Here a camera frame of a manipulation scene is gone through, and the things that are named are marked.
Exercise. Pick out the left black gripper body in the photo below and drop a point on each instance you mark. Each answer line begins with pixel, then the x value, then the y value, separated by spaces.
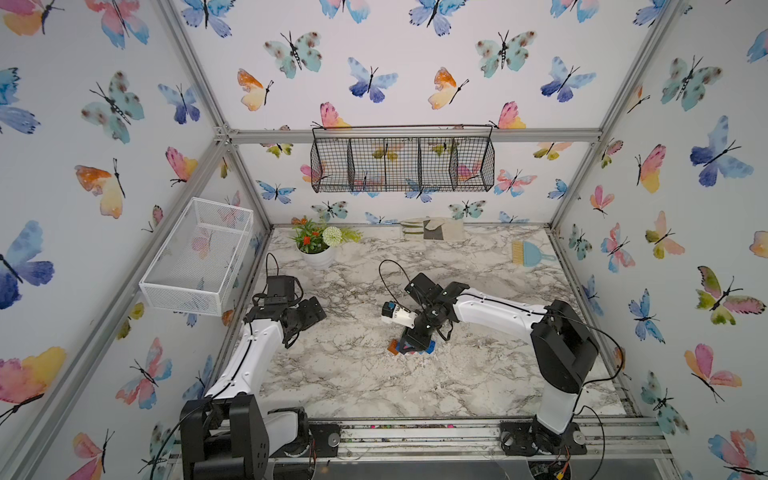
pixel 305 314

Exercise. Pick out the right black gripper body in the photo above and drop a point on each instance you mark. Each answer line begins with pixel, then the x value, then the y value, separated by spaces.
pixel 423 326

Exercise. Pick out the orange lego brick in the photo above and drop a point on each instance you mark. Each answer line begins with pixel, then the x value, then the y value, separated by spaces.
pixel 393 347

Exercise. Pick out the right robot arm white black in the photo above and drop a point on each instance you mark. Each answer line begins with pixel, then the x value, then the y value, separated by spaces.
pixel 563 345

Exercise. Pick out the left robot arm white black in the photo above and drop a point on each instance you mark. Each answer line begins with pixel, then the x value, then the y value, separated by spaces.
pixel 225 434

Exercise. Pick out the potted flower plant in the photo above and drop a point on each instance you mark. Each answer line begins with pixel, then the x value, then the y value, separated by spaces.
pixel 317 241

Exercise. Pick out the folded beige cloth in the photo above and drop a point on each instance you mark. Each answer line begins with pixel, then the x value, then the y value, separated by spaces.
pixel 433 229

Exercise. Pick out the light blue hand brush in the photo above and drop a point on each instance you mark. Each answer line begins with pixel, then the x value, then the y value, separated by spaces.
pixel 528 255

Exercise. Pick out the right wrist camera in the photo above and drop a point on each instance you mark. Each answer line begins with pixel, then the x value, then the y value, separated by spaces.
pixel 392 313

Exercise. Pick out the white mesh wall basket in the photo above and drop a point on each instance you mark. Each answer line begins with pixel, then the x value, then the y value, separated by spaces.
pixel 196 266

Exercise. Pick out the black wire wall basket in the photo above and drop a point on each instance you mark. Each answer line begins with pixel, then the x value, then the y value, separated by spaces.
pixel 385 159

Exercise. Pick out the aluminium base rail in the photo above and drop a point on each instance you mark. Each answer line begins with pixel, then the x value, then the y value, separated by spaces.
pixel 591 437

